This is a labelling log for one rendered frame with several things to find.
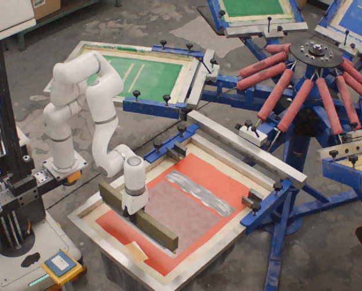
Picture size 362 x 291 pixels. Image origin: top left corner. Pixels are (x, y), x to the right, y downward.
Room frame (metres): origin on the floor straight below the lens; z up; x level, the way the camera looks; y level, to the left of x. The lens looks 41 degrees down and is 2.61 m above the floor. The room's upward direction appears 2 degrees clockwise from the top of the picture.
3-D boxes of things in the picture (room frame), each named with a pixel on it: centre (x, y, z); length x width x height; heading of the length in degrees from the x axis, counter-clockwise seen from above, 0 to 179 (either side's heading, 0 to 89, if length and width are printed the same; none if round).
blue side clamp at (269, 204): (1.50, -0.37, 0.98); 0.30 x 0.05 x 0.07; 139
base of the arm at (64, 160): (1.57, 0.49, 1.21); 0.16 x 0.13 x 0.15; 42
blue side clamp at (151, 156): (1.87, 0.05, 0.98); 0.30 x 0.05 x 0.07; 139
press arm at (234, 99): (2.42, -0.09, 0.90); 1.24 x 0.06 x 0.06; 79
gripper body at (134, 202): (1.32, 0.16, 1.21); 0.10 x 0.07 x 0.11; 139
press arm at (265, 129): (1.93, -0.37, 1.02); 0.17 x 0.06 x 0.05; 139
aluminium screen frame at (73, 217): (1.50, 0.00, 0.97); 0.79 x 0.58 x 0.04; 139
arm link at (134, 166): (1.35, 0.18, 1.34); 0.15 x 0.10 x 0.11; 54
